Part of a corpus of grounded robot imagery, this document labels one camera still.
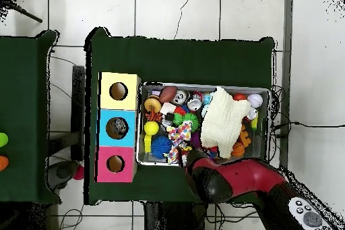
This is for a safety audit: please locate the multicolour rope toy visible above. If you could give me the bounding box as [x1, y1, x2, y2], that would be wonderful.
[162, 121, 193, 165]

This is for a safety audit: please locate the cream knitted cloth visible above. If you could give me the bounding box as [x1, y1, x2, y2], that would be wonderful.
[199, 86, 251, 159]

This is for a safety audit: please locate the shallow clear mesh bin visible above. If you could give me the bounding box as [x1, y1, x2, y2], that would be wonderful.
[135, 81, 272, 171]

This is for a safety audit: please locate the wooden box with three holes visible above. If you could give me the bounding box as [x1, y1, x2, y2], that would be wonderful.
[94, 71, 142, 183]

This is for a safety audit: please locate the small blue spiky ball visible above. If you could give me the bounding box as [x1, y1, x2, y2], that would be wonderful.
[150, 136, 173, 159]

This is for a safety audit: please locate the small green spiky ball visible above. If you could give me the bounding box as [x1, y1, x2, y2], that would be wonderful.
[172, 112, 199, 133]

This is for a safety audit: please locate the orange toy basketball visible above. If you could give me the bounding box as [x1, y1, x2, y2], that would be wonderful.
[230, 141, 246, 157]

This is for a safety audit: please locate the wooden burger toy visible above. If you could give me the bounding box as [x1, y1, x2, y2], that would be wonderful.
[143, 94, 162, 114]

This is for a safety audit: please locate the brown toy football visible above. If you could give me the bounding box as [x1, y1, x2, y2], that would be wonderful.
[158, 86, 179, 103]

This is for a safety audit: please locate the white baseball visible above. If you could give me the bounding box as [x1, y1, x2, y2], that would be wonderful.
[247, 93, 264, 109]

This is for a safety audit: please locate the dark green table cloth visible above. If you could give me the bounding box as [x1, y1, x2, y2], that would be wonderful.
[84, 26, 276, 209]
[0, 30, 61, 204]

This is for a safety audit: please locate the red ball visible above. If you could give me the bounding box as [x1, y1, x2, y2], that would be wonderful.
[71, 165, 85, 181]

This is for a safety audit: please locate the black upright panel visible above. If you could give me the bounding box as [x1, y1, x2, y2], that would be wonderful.
[71, 65, 86, 162]

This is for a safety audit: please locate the grey rounded object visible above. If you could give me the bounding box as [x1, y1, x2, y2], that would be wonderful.
[46, 160, 80, 191]

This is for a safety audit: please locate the black rod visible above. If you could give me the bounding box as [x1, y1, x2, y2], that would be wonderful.
[0, 0, 43, 24]

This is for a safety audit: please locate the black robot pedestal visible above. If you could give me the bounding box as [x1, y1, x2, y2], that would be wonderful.
[144, 201, 208, 230]

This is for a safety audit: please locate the black cable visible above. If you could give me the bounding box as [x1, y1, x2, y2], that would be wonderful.
[273, 121, 345, 131]

